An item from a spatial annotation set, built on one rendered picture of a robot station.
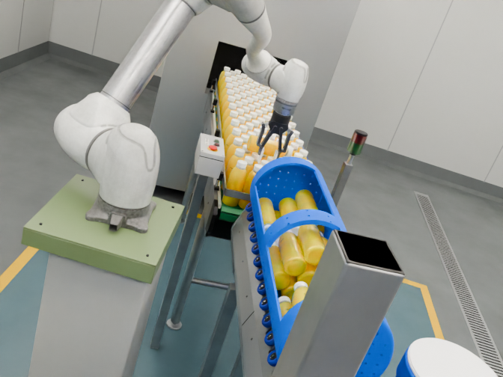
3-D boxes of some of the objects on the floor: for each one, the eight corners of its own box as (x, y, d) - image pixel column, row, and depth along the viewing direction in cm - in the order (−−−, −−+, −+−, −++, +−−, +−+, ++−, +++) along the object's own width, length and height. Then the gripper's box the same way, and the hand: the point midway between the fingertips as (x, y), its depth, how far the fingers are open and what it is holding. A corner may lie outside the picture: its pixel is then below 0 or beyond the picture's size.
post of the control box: (150, 348, 272) (201, 167, 231) (150, 342, 276) (201, 162, 235) (158, 349, 273) (210, 169, 232) (158, 343, 277) (210, 164, 235)
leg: (191, 400, 251) (229, 289, 225) (191, 390, 257) (228, 280, 231) (203, 402, 253) (242, 292, 227) (203, 392, 258) (242, 283, 232)
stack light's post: (272, 345, 301) (345, 164, 256) (271, 339, 304) (343, 160, 259) (279, 346, 302) (353, 166, 256) (278, 341, 305) (351, 162, 260)
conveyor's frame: (162, 372, 261) (212, 208, 224) (176, 204, 407) (207, 87, 370) (260, 387, 270) (323, 233, 233) (239, 218, 416) (276, 106, 379)
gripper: (261, 109, 217) (244, 163, 227) (305, 121, 221) (287, 173, 231) (260, 103, 224) (243, 155, 234) (302, 114, 228) (284, 165, 237)
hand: (267, 157), depth 231 cm, fingers open, 5 cm apart
